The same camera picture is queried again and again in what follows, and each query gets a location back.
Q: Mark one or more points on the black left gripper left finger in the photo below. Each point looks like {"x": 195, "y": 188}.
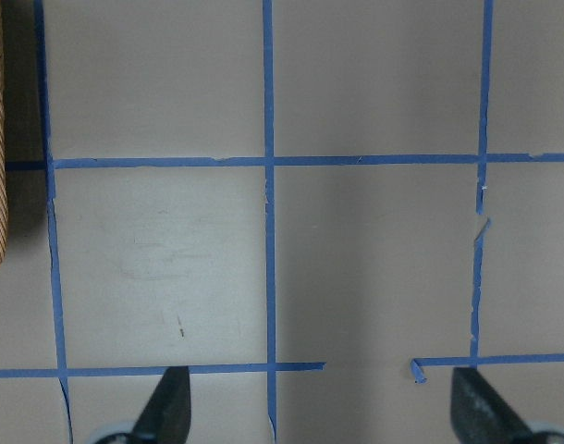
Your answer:
{"x": 166, "y": 418}

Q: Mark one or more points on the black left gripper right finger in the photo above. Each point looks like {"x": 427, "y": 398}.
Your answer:
{"x": 478, "y": 414}

